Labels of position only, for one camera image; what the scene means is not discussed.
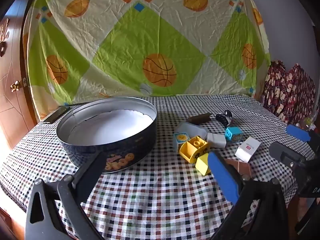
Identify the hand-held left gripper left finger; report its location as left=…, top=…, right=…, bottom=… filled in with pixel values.
left=24, top=151, right=108, bottom=240

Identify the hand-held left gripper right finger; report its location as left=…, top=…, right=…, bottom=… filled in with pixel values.
left=207, top=151, right=297, bottom=240

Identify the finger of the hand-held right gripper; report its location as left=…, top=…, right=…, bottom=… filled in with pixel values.
left=286, top=124, right=320, bottom=150
left=269, top=141, right=310, bottom=170

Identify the small yellow toy block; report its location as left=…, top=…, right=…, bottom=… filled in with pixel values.
left=195, top=152, right=212, bottom=176

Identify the small white carton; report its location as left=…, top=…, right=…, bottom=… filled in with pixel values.
left=235, top=137, right=262, bottom=163

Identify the yellow face toy block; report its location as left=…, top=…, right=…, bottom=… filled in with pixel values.
left=179, top=136, right=210, bottom=163

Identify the blue toy block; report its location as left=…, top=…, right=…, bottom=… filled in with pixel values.
left=224, top=127, right=243, bottom=142

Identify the translucent white plastic box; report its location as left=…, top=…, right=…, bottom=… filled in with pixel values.
left=174, top=121, right=208, bottom=140

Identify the round dark cookie tin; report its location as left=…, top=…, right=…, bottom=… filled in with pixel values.
left=56, top=97, right=158, bottom=174

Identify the white sun print block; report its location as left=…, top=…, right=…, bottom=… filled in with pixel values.
left=173, top=131, right=190, bottom=153

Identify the black sequined hair claw clip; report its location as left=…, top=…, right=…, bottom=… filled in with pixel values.
left=215, top=109, right=234, bottom=127

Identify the small colourful toy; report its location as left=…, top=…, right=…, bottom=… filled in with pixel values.
left=299, top=116, right=316, bottom=132

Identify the red plaid printed cloth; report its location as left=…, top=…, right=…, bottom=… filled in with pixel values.
left=260, top=60, right=317, bottom=125

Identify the white paper tin liner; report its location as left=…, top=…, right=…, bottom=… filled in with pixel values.
left=67, top=109, right=152, bottom=146

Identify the checkered tablecloth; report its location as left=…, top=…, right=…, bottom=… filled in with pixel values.
left=0, top=94, right=318, bottom=240

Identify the basketball print bed sheet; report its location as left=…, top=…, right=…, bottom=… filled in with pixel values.
left=26, top=0, right=270, bottom=120

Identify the brown wooden door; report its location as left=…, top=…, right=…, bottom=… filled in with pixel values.
left=0, top=0, right=38, bottom=150

